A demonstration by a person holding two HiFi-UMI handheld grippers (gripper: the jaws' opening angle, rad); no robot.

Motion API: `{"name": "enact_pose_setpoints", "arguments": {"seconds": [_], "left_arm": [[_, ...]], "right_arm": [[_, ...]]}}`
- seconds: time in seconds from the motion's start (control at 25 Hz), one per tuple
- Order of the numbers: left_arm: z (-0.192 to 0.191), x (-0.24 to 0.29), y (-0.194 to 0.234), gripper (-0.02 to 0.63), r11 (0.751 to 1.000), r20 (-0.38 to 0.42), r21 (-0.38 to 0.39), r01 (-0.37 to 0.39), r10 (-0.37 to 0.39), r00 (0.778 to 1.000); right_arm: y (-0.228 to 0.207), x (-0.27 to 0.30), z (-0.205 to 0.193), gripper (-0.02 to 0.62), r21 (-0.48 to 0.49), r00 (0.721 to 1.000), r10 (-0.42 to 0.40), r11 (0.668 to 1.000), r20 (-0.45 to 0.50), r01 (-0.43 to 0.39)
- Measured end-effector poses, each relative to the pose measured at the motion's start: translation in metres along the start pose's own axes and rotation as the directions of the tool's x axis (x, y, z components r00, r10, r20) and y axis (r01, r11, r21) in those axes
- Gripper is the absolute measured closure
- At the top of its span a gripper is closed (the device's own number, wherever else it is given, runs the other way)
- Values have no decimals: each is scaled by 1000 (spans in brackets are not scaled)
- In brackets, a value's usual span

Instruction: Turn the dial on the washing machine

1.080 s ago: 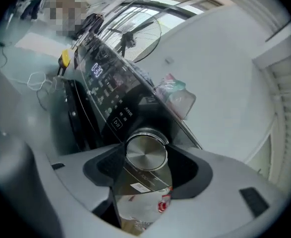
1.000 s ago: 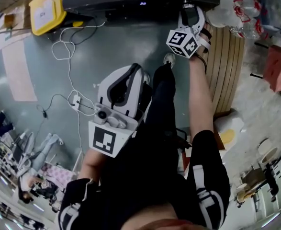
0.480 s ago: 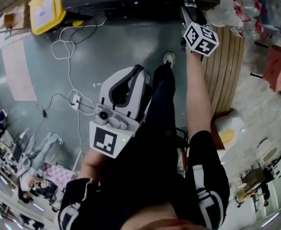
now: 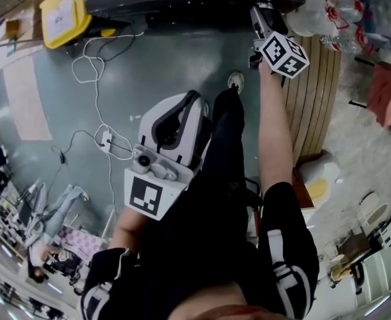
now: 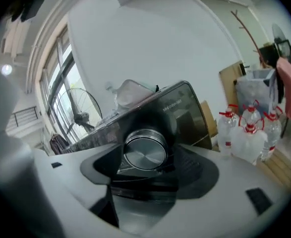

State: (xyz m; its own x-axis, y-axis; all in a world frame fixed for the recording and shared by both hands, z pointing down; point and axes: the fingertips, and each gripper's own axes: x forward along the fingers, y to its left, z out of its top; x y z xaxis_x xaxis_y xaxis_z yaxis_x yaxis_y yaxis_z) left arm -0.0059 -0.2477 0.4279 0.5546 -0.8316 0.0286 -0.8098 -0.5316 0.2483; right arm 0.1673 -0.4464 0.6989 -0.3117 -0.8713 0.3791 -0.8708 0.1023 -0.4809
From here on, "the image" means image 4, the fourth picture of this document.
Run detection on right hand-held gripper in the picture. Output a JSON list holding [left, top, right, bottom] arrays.
[[248, 0, 311, 80]]

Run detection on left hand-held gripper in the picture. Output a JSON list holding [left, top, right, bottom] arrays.
[[123, 91, 213, 221]]

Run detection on person's right forearm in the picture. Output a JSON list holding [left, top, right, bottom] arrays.
[[258, 60, 295, 197]]

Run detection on person's left forearm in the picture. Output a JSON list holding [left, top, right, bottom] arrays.
[[114, 207, 157, 250]]

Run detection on white plastic bags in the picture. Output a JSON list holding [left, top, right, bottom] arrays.
[[286, 0, 330, 39]]

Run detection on person's black trousers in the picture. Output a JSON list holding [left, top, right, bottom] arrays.
[[195, 88, 250, 246]]

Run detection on person's white shoe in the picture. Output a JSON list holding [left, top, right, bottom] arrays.
[[226, 71, 246, 96]]

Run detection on clear red-capped water bottle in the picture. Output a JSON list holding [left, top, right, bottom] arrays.
[[323, 0, 364, 30], [319, 25, 376, 55]]

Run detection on white power strip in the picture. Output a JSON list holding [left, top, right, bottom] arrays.
[[95, 131, 114, 153]]

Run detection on wooden slatted board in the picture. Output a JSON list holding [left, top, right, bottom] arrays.
[[279, 33, 343, 165]]

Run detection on person's black white-striped top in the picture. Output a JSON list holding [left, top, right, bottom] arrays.
[[79, 181, 321, 320]]

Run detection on light blue jeans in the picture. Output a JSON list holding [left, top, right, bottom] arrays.
[[43, 184, 91, 238]]

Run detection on white and yellow bag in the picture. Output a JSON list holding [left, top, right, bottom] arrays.
[[298, 151, 342, 210]]

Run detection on pink checked cloth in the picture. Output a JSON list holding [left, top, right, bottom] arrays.
[[57, 228, 108, 258]]

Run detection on pink floor mat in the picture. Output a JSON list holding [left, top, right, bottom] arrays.
[[2, 54, 54, 142]]

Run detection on grey shaggy rug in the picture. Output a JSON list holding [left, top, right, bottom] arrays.
[[321, 55, 391, 220]]

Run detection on yellow lidded storage bin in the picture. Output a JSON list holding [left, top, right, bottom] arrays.
[[39, 0, 93, 50]]

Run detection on brown cardboard box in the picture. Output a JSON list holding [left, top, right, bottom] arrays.
[[5, 18, 28, 41]]

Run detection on white round chair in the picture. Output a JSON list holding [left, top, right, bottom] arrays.
[[358, 191, 390, 228]]

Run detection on white cabinet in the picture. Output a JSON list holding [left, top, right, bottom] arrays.
[[360, 244, 391, 310]]

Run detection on white power cable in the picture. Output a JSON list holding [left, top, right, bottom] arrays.
[[71, 31, 147, 215]]

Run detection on black cable with adapter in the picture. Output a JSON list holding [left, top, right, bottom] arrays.
[[49, 129, 100, 165]]

